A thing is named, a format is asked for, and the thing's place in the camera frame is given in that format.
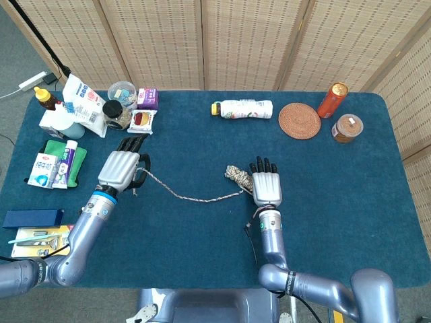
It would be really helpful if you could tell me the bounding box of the white plastic bottle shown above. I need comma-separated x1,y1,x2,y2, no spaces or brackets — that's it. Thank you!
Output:
211,99,274,120

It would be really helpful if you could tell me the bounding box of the white blue milk carton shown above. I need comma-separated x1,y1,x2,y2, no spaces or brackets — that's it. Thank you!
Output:
26,152,58,190

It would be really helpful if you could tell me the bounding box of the purple white toothpaste tube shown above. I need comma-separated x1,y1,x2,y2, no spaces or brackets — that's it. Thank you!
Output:
52,139,79,190

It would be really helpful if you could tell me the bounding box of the clear round plastic tub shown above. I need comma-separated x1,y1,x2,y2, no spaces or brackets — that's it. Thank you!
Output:
107,81,138,107

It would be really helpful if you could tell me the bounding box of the woven bamboo folding screen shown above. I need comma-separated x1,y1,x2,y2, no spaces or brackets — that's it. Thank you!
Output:
0,0,431,236

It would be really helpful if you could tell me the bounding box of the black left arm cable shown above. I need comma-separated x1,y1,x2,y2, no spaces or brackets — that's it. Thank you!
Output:
0,244,70,263

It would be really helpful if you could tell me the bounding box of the white printed plastic bag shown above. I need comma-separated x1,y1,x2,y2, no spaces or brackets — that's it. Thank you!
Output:
62,73,108,139

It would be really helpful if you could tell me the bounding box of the long dark blue box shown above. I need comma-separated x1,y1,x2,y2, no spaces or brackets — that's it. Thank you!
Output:
2,209,65,231

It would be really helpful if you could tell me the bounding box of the round woven rattan coaster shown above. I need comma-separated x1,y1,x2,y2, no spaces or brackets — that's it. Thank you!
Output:
277,102,322,141

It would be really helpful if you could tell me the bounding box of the brown sauce bottle yellow cap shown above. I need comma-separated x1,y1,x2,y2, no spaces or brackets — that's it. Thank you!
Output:
33,86,64,111

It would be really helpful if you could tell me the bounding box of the black stand pole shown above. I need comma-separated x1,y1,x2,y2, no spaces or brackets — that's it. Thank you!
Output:
8,0,72,79

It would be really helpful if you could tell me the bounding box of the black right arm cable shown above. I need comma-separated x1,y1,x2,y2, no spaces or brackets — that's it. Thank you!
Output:
244,215,324,323

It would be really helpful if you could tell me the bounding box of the small purple box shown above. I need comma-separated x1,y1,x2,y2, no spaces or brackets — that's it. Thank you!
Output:
137,87,160,111

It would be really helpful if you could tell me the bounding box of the blue-grey robot torso base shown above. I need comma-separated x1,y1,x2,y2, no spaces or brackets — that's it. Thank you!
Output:
126,287,297,323

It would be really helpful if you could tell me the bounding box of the clear jar of rubber bands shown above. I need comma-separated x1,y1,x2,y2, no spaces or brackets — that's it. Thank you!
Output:
331,113,364,144

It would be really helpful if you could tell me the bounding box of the pale teal cup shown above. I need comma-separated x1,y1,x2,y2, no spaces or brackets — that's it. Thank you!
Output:
55,104,86,140

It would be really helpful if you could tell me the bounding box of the razor blister pack yellow card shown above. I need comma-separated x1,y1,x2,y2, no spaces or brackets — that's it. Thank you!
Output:
10,224,75,259

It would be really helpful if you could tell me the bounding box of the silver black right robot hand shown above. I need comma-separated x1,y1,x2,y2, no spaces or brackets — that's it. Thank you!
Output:
248,155,283,208

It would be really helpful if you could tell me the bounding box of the small white carton box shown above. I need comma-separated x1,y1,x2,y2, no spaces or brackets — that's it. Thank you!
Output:
38,110,65,139

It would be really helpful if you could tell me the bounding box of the glass jar black lid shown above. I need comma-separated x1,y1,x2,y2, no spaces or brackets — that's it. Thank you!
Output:
102,100,133,131

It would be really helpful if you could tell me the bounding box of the white power cord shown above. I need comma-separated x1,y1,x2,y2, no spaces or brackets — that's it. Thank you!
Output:
0,88,22,101

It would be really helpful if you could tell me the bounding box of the white snack packet red print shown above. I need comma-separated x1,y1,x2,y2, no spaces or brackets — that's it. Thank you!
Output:
127,109,158,135

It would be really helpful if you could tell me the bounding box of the green folded cloth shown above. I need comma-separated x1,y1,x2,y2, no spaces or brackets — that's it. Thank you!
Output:
43,139,88,188

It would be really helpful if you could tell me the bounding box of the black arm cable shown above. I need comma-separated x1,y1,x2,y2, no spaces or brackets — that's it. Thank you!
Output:
0,244,70,263
244,215,324,323

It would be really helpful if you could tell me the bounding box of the white power strip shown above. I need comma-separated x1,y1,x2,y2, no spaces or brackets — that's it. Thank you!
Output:
18,71,48,92

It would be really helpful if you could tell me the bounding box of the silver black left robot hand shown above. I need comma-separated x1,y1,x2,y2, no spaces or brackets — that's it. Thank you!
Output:
97,133,152,194

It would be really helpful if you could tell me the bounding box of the beige brown braided rope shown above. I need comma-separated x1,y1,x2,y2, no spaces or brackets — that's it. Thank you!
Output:
133,164,254,203

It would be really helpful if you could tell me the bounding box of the blue table cloth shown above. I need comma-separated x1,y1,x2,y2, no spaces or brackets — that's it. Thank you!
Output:
0,89,431,290

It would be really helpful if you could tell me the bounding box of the orange can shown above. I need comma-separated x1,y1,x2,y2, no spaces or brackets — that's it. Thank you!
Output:
317,81,350,119

